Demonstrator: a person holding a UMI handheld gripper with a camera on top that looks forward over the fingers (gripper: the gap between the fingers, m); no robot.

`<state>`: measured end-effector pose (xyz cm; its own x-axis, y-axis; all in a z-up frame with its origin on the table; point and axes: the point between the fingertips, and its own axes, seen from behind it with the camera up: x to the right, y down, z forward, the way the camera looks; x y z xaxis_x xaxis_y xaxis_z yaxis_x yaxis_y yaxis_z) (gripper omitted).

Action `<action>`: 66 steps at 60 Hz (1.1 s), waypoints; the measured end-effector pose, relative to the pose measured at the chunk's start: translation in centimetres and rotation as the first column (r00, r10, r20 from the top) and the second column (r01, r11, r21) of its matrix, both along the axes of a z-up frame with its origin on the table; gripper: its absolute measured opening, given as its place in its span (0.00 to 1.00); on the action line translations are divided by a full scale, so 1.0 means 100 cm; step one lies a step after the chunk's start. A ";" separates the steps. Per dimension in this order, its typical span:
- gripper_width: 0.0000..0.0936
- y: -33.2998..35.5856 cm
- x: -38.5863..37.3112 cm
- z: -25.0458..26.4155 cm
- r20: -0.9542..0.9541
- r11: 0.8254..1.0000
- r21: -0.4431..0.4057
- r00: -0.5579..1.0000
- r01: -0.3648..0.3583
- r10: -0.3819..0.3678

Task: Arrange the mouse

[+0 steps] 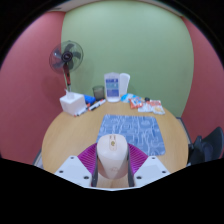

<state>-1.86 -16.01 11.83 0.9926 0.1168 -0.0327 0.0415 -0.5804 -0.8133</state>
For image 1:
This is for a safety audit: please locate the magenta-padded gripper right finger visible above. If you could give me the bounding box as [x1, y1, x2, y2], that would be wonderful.
[126, 142, 172, 188]

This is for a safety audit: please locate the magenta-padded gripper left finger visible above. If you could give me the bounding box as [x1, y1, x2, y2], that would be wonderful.
[54, 142, 100, 188]

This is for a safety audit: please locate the beige computer mouse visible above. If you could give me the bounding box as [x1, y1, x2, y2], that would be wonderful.
[96, 133, 130, 180]

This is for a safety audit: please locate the blue patterned mouse pad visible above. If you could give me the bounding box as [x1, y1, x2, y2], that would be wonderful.
[96, 114, 167, 157]

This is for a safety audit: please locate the red-capped whiteboard marker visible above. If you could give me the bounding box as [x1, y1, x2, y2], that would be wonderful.
[73, 103, 92, 118]

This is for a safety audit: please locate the black office chair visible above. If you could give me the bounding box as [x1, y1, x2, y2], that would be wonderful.
[188, 126, 224, 167]

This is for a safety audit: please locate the white and orange snack packet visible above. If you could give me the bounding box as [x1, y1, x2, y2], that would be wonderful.
[138, 99, 166, 116]

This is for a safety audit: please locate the white tissue box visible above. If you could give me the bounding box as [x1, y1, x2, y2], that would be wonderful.
[59, 89, 86, 116]

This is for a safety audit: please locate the black whiteboard marker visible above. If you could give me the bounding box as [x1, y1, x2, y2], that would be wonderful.
[88, 98, 107, 112]

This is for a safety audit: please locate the blue whiteboard eraser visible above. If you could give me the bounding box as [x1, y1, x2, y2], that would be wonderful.
[83, 94, 96, 105]

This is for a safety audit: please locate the light blue snack packet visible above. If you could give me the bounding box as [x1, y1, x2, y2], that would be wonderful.
[120, 93, 134, 104]

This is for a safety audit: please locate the dark mesh pen cup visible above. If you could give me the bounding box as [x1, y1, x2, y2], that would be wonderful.
[92, 85, 105, 102]

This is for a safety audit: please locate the blue-printed acrylic sign stand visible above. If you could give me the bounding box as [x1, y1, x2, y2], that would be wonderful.
[103, 72, 121, 103]

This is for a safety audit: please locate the blank white acrylic stand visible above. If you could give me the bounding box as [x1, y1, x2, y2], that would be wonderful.
[118, 72, 131, 98]

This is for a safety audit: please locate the black standing fan, red pole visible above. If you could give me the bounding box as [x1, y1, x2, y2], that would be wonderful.
[48, 40, 85, 93]

